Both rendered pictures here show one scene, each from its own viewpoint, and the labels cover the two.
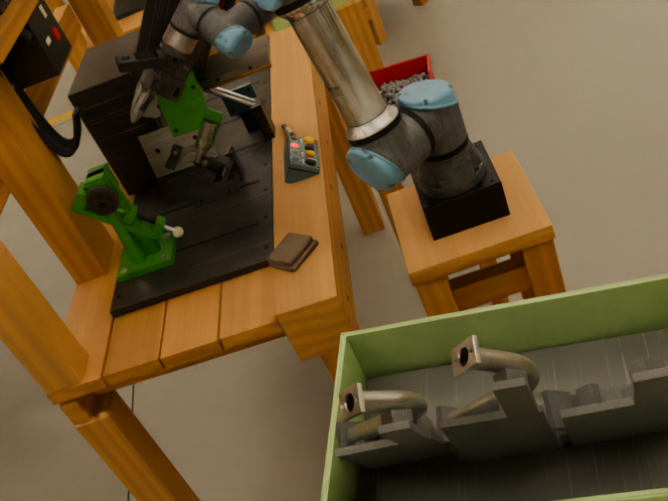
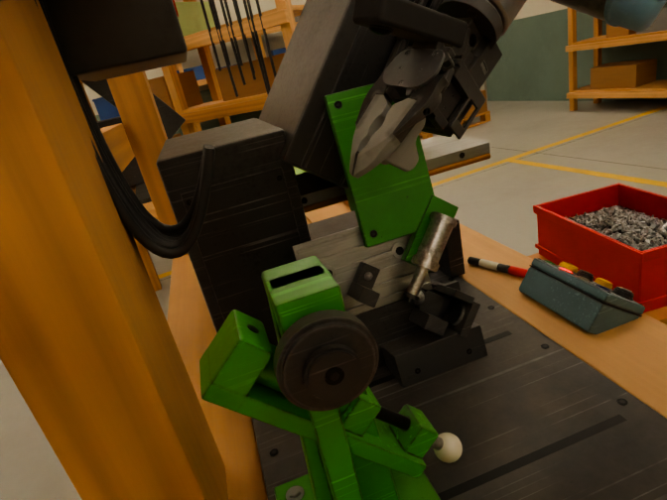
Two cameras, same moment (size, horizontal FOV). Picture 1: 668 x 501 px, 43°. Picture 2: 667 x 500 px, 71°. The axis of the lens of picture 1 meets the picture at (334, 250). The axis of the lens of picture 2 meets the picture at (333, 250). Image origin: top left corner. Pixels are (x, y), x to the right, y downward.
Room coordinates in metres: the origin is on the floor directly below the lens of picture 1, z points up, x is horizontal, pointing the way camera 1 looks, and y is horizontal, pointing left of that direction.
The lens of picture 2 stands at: (1.50, 0.53, 1.32)
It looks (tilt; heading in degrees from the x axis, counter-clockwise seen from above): 22 degrees down; 337
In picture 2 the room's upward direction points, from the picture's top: 13 degrees counter-clockwise
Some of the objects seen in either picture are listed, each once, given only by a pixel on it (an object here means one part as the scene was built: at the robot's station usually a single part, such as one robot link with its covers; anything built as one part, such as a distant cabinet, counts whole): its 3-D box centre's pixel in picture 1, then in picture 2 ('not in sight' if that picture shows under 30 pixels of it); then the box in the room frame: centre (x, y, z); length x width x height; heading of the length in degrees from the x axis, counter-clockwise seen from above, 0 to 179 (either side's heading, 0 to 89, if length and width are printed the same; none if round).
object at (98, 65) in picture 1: (135, 111); (245, 229); (2.29, 0.35, 1.07); 0.30 x 0.18 x 0.34; 169
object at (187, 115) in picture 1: (178, 86); (375, 159); (2.08, 0.19, 1.17); 0.13 x 0.12 x 0.20; 169
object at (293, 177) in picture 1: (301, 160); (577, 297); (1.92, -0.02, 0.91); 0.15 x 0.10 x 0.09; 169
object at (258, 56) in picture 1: (204, 75); (369, 173); (2.22, 0.12, 1.11); 0.39 x 0.16 x 0.03; 79
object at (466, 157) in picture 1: (446, 157); not in sight; (1.52, -0.31, 0.99); 0.15 x 0.15 x 0.10
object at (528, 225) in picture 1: (464, 215); not in sight; (1.52, -0.31, 0.83); 0.32 x 0.32 x 0.04; 81
